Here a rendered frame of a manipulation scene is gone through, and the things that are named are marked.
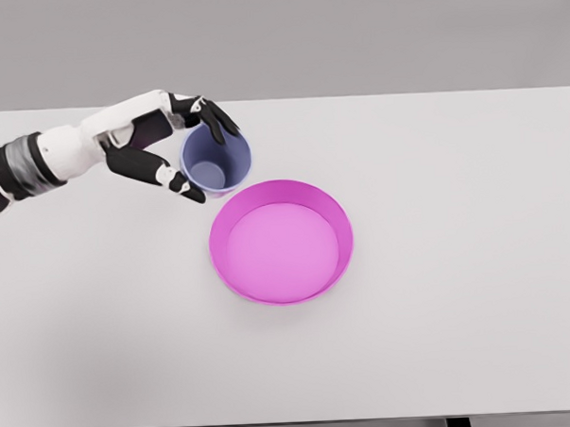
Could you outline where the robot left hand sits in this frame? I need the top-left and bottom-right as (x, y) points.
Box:
(77, 85), (245, 210)

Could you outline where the blue-purple cup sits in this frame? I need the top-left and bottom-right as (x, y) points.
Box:
(177, 120), (255, 201)

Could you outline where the pink round plate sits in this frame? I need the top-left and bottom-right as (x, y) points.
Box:
(205, 175), (358, 312)

